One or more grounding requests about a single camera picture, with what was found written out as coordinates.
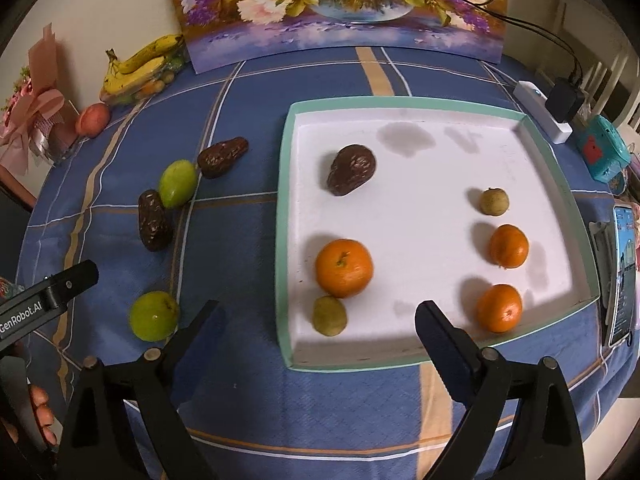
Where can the grey phone stand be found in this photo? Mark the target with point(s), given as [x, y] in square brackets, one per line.
[599, 260]

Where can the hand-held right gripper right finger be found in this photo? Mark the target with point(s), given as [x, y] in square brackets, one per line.
[442, 347]

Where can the round brown wrinkled fruit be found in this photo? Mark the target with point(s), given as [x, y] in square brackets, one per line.
[351, 169]

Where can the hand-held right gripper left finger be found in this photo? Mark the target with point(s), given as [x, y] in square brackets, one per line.
[200, 332]

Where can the orange tangerine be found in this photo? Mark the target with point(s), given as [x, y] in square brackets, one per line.
[344, 267]
[499, 308]
[508, 245]

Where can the black charger plug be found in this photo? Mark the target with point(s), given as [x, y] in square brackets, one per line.
[564, 100]

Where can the white chair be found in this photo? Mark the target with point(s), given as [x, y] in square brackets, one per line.
[600, 60]

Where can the blue plaid tablecloth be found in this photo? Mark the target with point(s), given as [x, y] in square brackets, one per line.
[240, 240]

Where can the bunch of yellow bananas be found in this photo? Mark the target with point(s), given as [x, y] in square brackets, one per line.
[140, 62]

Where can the plate of small fruit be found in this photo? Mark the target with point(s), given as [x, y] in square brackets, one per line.
[150, 87]

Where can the pink wrapped bouquet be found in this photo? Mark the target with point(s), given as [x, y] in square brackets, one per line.
[35, 110]

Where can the smartphone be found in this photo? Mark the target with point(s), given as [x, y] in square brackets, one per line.
[622, 275]

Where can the small yellow longan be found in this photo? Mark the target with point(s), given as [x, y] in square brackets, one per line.
[329, 315]
[495, 201]

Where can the long brown wrinkled fruit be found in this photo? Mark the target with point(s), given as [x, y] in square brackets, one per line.
[154, 220]
[222, 156]

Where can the person's left hand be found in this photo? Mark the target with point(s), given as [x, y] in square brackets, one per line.
[42, 410]

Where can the white power strip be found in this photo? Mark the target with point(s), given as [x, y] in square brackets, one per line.
[535, 105]

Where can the red peach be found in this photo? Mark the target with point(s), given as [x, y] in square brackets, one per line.
[92, 119]

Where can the green jujube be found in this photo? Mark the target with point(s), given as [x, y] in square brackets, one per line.
[154, 316]
[177, 183]

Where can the teal-rimmed white tray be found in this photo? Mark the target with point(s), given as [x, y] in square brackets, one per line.
[430, 280]

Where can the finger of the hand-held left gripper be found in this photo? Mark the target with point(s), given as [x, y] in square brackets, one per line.
[75, 277]

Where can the flower painting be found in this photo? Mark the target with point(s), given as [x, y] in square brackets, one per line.
[330, 15]

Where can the teal toy radio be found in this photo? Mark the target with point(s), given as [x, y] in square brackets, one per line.
[602, 147]

